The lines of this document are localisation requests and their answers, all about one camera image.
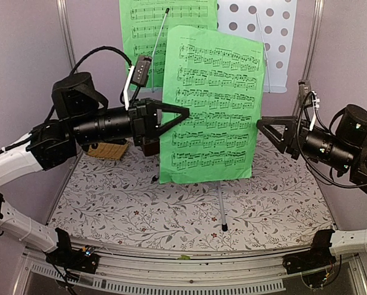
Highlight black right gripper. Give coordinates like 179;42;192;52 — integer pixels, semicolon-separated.
256;114;355;171

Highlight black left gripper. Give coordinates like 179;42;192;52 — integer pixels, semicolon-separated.
71;96;191;146

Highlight dark red metronome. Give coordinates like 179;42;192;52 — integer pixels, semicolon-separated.
141;138;160;157

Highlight green sheet music stack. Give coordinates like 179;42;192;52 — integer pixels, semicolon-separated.
159;25;266;184

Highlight green sheet music page one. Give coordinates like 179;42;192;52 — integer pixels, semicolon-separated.
119;0;218;89

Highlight white perforated music stand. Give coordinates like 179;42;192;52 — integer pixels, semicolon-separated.
151;0;298;232

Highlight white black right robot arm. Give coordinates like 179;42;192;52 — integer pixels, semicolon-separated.
256;104;367;273

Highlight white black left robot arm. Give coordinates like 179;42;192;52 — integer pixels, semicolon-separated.
0;72;189;273

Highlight woven bamboo tray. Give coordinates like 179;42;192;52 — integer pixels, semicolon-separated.
86;143;128;160

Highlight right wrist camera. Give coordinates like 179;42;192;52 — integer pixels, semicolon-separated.
298;79;320;131

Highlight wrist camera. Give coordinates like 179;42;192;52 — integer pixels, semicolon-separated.
298;79;320;131
122;55;152;111

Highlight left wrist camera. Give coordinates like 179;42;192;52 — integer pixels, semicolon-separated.
122;55;152;111

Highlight aluminium corner post right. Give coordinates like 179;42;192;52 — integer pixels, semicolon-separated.
290;1;325;115

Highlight aluminium corner post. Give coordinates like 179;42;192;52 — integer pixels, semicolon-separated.
56;0;76;69
290;1;325;115

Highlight aluminium corner post left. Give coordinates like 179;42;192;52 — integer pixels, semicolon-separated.
56;0;76;69

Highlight aluminium front rail frame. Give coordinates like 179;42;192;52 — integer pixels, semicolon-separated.
13;243;367;294

